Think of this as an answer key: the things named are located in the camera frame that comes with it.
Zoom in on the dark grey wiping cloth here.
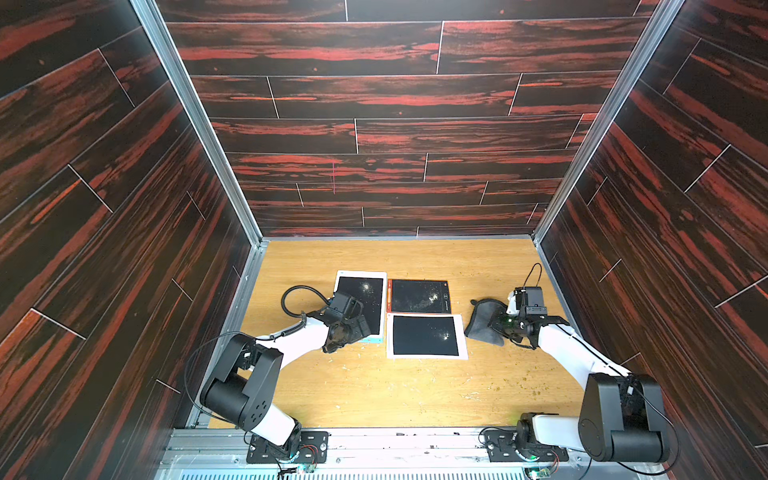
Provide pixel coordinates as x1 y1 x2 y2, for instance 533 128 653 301
464 298 507 347

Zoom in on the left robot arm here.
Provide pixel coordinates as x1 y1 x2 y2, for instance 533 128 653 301
200 303 371 460

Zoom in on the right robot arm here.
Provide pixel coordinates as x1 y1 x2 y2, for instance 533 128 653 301
489 313 670 463

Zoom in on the white teal drawing tablet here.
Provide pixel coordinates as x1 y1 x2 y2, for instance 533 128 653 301
334 270 388 343

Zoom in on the red drawing tablet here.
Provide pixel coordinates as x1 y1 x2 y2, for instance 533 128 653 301
387 279 452 314

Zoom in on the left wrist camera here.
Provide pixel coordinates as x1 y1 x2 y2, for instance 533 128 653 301
328 292 364 321

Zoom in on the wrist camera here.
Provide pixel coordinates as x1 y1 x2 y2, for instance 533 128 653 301
328 292 364 321
507 286 548 317

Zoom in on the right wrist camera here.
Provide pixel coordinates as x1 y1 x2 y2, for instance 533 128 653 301
507 286 548 317

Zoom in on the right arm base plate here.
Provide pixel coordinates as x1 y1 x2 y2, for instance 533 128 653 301
478 427 569 463

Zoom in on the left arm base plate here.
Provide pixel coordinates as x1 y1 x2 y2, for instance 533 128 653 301
246 430 329 465

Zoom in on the aluminium front rail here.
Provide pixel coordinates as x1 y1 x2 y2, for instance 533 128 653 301
155 427 665 479

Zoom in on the aluminium frame right post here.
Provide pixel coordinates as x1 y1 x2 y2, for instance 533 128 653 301
532 0 685 250

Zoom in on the aluminium frame post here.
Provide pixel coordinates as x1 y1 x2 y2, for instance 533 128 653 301
130 0 268 247
532 0 685 250

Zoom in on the aluminium frame left post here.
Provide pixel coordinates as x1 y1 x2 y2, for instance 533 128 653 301
130 0 268 247

